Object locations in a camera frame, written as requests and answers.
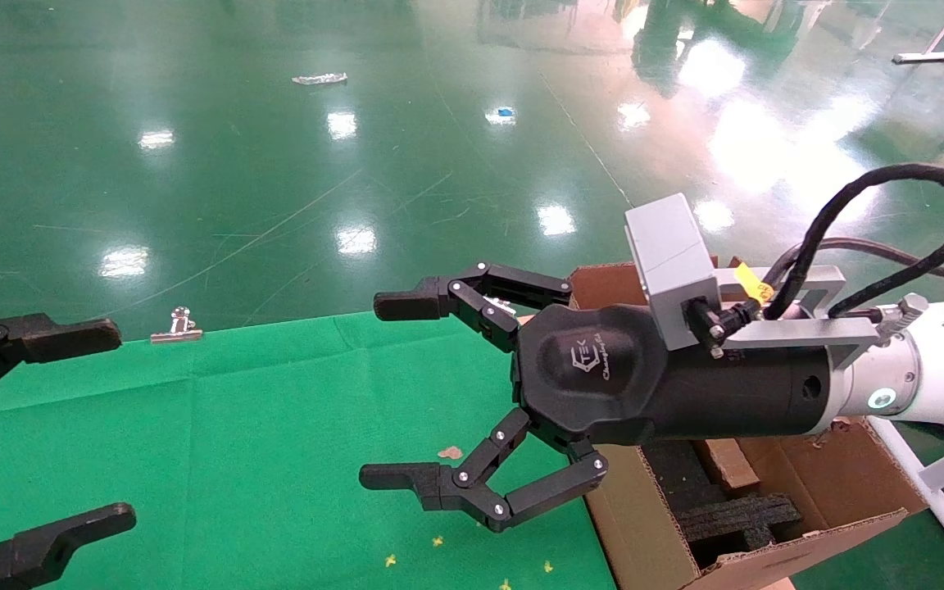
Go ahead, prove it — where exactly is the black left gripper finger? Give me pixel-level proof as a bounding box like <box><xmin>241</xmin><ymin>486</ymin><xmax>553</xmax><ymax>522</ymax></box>
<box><xmin>0</xmin><ymin>309</ymin><xmax>123</xmax><ymax>420</ymax></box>
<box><xmin>0</xmin><ymin>503</ymin><xmax>138</xmax><ymax>590</ymax></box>

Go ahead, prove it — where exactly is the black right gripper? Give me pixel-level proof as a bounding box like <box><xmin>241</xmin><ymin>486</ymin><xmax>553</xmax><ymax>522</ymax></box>
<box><xmin>360</xmin><ymin>262</ymin><xmax>839</xmax><ymax>533</ymax></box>

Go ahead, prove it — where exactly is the small brown cardboard box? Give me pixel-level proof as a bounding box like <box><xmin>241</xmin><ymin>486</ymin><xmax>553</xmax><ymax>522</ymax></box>
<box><xmin>697</xmin><ymin>438</ymin><xmax>761</xmax><ymax>495</ymax></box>

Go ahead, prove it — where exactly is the large open cardboard carton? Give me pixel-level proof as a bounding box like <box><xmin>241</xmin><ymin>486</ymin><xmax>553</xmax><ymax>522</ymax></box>
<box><xmin>568</xmin><ymin>261</ymin><xmax>932</xmax><ymax>590</ymax></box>

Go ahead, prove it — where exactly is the green table cloth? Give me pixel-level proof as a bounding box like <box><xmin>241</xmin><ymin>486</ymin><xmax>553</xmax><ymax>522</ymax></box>
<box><xmin>169</xmin><ymin>311</ymin><xmax>619</xmax><ymax>590</ymax></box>
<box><xmin>0</xmin><ymin>332</ymin><xmax>194</xmax><ymax>590</ymax></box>

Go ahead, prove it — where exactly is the silver binder clip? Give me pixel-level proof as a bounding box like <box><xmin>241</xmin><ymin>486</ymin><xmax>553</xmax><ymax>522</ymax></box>
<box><xmin>150</xmin><ymin>306</ymin><xmax>203</xmax><ymax>343</ymax></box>

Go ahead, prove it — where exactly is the black foam sheet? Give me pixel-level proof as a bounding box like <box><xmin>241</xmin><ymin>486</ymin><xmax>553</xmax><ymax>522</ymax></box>
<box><xmin>642</xmin><ymin>441</ymin><xmax>727</xmax><ymax>514</ymax></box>

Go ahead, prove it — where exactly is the black foam block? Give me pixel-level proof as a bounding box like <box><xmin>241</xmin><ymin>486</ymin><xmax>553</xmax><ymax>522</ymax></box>
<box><xmin>675</xmin><ymin>494</ymin><xmax>806</xmax><ymax>569</ymax></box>

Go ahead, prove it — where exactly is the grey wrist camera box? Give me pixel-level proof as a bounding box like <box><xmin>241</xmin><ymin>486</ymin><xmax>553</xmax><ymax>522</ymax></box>
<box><xmin>624</xmin><ymin>193</ymin><xmax>724</xmax><ymax>352</ymax></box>

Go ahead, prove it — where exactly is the yellow cable tag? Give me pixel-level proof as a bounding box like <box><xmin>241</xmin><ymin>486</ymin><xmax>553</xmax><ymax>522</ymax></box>
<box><xmin>733</xmin><ymin>261</ymin><xmax>777</xmax><ymax>303</ymax></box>

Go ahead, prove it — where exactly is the grey metal camera bracket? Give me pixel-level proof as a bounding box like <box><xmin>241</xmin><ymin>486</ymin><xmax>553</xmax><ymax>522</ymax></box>
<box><xmin>714</xmin><ymin>264</ymin><xmax>887</xmax><ymax>370</ymax></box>

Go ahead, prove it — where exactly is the silver cable connector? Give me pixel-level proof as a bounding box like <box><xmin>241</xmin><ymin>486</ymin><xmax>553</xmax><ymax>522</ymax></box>
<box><xmin>876</xmin><ymin>293</ymin><xmax>930</xmax><ymax>342</ymax></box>

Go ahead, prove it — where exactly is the smooth dark cable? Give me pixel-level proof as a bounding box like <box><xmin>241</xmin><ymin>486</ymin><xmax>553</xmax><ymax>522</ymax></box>
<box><xmin>767</xmin><ymin>237</ymin><xmax>944</xmax><ymax>288</ymax></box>

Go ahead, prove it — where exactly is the white metal table frame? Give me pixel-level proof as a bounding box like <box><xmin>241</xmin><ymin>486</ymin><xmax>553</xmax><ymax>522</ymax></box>
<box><xmin>869</xmin><ymin>416</ymin><xmax>944</xmax><ymax>588</ymax></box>

